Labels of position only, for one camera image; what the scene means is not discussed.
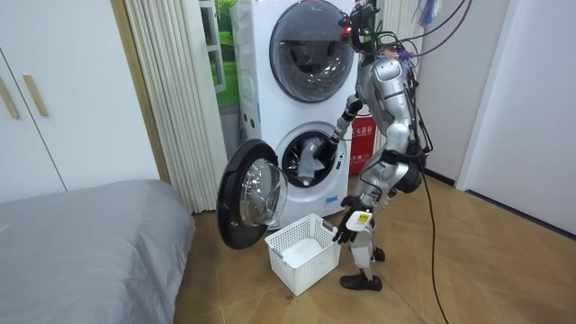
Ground white framed window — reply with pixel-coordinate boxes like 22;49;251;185
199;0;240;107

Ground red fire equipment box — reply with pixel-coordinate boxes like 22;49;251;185
348;114;378;177

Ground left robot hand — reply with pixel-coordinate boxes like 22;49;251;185
331;194;374;246

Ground white plastic laundry basket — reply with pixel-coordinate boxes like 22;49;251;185
264;212;343;297

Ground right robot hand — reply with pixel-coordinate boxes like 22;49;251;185
323;134;340;161

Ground white stacked washing machine tower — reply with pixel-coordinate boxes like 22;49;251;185
229;0;361;230

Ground robot legs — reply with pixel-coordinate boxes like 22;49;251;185
338;195;387;293

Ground white wardrobe with wooden handles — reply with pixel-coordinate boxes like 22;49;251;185
0;0;161;204

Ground grey garment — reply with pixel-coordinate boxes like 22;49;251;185
296;136;328;187

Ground cream pleated curtain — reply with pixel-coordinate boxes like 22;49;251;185
378;0;424;68
122;0;229;215

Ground black floor cable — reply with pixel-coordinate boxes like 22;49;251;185
418;168;451;324

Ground cable bundle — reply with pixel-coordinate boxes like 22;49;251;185
395;0;474;60

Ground round black washer door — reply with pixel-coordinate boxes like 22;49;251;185
216;138;290;251

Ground grey bed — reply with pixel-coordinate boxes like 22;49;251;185
0;178;197;324

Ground robot body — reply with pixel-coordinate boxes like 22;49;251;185
337;1;436;197

